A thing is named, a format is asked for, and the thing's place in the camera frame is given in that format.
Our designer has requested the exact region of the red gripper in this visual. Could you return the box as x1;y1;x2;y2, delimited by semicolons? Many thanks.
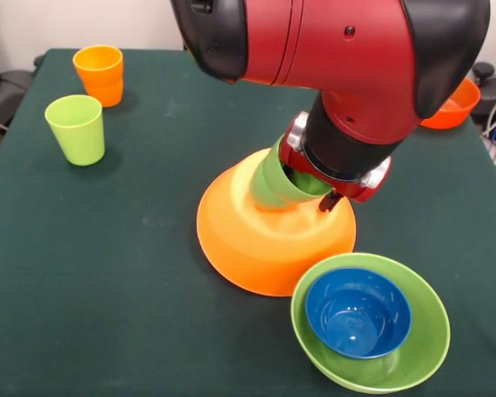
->
277;110;393;213

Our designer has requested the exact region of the large orange bowl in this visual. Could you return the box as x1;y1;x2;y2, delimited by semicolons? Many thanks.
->
196;147;357;298

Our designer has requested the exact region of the blue bowl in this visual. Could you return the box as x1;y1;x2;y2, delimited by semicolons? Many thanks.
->
304;267;413;360

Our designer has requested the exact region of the large light green bowl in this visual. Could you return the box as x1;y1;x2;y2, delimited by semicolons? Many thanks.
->
290;252;452;395

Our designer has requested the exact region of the small red-orange bowl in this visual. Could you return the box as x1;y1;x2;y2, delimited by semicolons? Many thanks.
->
419;78;482;131

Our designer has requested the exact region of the dark green tablecloth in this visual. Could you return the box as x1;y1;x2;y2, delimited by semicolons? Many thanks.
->
0;48;496;397

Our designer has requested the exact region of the orange cup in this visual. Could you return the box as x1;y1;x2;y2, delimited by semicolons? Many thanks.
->
72;45;125;108

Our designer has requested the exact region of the lime green cup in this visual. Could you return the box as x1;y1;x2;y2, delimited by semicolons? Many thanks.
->
44;93;107;167

